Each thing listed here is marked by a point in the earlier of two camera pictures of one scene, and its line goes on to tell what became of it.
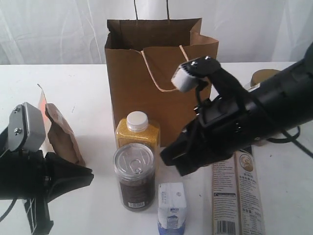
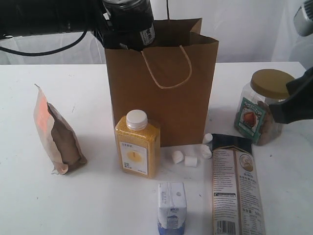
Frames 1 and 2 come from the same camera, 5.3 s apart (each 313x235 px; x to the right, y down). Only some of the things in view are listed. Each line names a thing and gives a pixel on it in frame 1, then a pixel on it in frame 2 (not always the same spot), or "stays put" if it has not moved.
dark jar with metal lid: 134,164 -> 130,22
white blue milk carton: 171,208 stays put
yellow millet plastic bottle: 137,128 stays put
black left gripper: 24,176 -> 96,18
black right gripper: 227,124 -> 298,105
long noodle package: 237,205 stays put
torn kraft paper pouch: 60,138 stays put
